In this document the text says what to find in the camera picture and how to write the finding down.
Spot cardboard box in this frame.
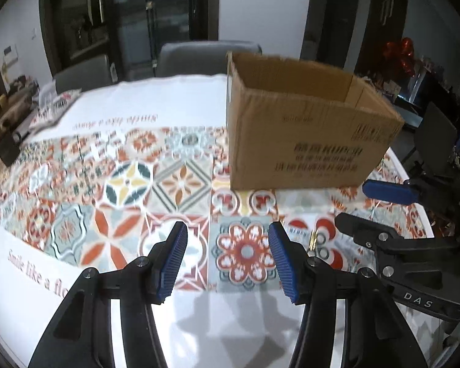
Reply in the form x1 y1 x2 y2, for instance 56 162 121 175
225 51 406 192

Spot printed plastic bag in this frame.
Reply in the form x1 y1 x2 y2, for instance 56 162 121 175
31 88 82 131

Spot low side cabinet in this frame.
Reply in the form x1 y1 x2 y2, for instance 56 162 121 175
355 59 447 123

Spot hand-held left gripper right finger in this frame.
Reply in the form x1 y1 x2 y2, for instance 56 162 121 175
268 221 434 368

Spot clear red white snack packet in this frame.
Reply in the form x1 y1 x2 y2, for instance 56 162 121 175
284 215 347 271

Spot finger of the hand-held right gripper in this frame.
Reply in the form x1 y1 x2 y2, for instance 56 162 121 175
362 178 460 220
334 212 460 289

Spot wall switch panel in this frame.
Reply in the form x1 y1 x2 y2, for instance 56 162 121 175
2 46 20 66

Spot red foil balloons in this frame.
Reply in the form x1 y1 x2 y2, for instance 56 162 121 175
381 37 417 79

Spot glass door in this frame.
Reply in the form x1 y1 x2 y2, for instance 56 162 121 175
111 0 220 81

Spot black chair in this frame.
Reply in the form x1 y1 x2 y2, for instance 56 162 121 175
413 102 459 162

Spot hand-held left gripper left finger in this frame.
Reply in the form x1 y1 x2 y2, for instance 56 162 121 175
27 221 188 368

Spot wooden tray clutter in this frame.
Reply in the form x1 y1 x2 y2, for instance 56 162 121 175
0 77 37 123

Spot dark display cabinet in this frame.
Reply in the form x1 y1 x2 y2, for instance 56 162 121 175
40 0 119 79

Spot dark wardrobe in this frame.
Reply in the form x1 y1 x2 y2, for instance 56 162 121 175
362 0 412 73

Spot black object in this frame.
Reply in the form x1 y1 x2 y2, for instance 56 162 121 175
0 130 24 167

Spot patterned tablecloth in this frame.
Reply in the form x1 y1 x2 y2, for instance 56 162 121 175
0 73 438 368

